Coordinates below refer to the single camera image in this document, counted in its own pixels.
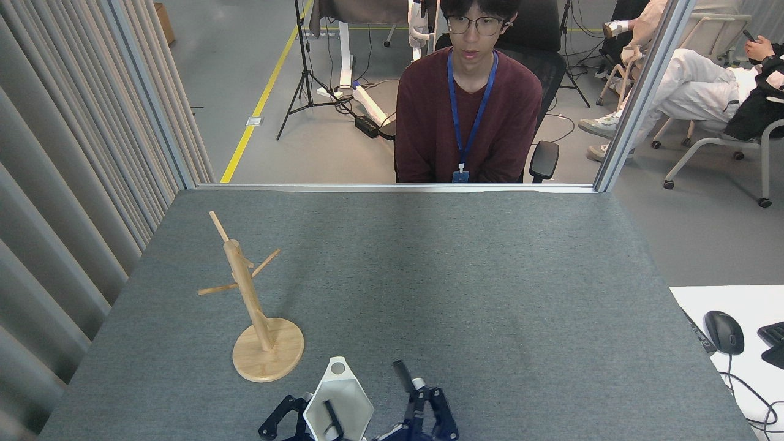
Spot brown cardboard box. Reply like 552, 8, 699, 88
153, 3, 177, 47

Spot white wheeled stand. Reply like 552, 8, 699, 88
385, 0, 445, 62

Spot reclining person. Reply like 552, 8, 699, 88
578, 36, 784, 164

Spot blue lanyard with badge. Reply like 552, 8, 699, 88
447, 49, 500, 184

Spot wooden cup storage rack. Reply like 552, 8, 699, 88
197, 211, 305, 383

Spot beige pleated curtain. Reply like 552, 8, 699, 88
0, 0, 216, 441

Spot pale chair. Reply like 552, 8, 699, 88
674, 12, 755, 67

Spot black office chair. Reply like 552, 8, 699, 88
379, 0, 568, 184

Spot black computer mouse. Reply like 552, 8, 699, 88
703, 311, 745, 356

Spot white hexagonal cup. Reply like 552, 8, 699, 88
303, 357, 375, 441

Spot black keyboard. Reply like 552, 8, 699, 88
758, 321, 784, 371

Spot black bar device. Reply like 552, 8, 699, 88
682, 308, 717, 354

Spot black mouse cable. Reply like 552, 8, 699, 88
717, 354, 784, 433

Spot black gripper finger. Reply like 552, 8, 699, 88
323, 399, 345, 437
429, 387, 460, 441
392, 360, 428, 432
258, 394, 309, 440

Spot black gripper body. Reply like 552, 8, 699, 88
374, 424, 432, 441

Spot person with crossed legs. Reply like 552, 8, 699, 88
602, 0, 669, 66

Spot white desk with brown top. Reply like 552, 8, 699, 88
309, 0, 412, 124

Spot person seated at table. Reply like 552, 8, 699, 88
395, 0, 544, 184

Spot silver post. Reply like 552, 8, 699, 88
594, 0, 699, 193

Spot black tripod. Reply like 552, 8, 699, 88
277, 0, 354, 141
554, 0, 592, 109

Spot black-framed glasses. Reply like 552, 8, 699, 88
445, 15, 513, 36

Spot white side table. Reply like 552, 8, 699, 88
669, 285, 784, 441

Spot grey chair on wheels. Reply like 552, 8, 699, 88
650, 98, 784, 208

